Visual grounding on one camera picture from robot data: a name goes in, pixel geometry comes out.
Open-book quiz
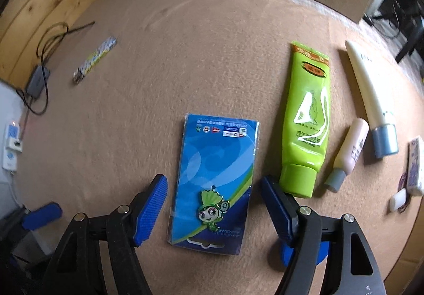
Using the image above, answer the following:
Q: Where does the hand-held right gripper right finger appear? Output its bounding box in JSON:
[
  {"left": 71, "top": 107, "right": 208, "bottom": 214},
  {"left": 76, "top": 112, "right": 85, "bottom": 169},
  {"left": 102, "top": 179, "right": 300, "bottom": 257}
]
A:
[{"left": 260, "top": 175, "right": 386, "bottom": 295}]

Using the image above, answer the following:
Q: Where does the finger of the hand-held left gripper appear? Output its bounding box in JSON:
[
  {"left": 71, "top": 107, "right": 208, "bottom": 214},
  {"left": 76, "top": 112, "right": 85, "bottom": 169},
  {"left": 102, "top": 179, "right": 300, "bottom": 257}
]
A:
[{"left": 21, "top": 202, "right": 63, "bottom": 231}]

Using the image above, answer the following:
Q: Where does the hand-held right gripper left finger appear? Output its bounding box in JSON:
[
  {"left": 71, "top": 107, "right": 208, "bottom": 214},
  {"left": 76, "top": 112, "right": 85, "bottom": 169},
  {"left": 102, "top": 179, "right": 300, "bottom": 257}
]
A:
[{"left": 41, "top": 174, "right": 169, "bottom": 295}]

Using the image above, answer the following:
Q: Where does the blue mascot pin card pack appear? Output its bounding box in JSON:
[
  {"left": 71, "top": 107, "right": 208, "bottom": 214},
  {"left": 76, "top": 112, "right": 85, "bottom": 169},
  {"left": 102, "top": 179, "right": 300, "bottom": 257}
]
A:
[{"left": 166, "top": 112, "right": 262, "bottom": 255}]

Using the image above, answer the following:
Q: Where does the patterned tissue pack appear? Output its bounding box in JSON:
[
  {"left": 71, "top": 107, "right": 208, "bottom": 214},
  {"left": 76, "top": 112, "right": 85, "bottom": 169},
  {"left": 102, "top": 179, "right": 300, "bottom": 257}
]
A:
[{"left": 407, "top": 136, "right": 424, "bottom": 196}]

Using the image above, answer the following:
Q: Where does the white tube with blue cap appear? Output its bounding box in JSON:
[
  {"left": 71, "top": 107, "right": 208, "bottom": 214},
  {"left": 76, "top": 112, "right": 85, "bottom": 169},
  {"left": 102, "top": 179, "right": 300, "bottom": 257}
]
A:
[{"left": 344, "top": 40, "right": 400, "bottom": 159}]

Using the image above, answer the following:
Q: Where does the blue round disc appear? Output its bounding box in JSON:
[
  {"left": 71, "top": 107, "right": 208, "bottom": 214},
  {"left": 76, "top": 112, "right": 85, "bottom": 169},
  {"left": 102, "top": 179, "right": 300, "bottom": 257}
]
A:
[{"left": 281, "top": 241, "right": 329, "bottom": 266}]

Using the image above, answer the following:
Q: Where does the white power strip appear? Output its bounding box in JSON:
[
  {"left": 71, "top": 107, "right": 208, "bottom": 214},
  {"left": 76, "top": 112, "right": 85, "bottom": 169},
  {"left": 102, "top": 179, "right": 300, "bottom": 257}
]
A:
[{"left": 2, "top": 121, "right": 24, "bottom": 173}]

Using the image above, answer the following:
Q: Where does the green squeeze tube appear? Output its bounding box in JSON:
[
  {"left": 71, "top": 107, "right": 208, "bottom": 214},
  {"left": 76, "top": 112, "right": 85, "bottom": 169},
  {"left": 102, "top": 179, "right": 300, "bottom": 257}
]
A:
[{"left": 278, "top": 41, "right": 331, "bottom": 199}]

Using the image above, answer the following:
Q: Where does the small pink tube grey cap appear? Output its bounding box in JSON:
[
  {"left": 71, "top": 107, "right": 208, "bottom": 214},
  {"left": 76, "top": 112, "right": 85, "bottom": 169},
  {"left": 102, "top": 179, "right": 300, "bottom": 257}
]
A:
[{"left": 324, "top": 117, "right": 370, "bottom": 192}]

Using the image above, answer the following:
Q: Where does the grey power adapter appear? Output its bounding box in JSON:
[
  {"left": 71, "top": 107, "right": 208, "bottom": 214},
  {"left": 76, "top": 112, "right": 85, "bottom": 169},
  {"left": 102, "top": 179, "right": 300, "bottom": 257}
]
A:
[{"left": 26, "top": 65, "right": 51, "bottom": 99}]

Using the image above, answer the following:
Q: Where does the patterned stick packet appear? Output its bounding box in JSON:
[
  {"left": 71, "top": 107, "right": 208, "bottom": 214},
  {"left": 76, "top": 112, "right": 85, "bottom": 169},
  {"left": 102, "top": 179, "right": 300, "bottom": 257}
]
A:
[{"left": 73, "top": 36, "right": 118, "bottom": 84}]

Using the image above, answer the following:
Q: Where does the brown blanket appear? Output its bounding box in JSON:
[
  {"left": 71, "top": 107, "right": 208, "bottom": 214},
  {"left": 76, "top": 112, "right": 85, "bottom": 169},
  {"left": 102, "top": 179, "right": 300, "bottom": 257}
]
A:
[{"left": 13, "top": 0, "right": 424, "bottom": 295}]

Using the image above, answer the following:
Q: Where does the black tripod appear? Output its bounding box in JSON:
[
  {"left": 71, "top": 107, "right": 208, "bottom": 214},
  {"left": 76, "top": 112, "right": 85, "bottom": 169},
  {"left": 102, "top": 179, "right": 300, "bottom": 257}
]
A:
[{"left": 363, "top": 0, "right": 424, "bottom": 64}]

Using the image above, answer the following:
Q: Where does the white cable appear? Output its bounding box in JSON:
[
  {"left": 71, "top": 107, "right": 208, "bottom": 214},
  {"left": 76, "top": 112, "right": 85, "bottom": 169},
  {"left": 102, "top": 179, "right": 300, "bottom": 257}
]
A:
[{"left": 8, "top": 171, "right": 27, "bottom": 209}]

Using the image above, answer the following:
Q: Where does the black power adapter with cable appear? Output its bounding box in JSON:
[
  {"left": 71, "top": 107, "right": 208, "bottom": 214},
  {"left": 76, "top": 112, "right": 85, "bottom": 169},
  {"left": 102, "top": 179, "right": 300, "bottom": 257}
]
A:
[{"left": 16, "top": 21, "right": 96, "bottom": 115}]

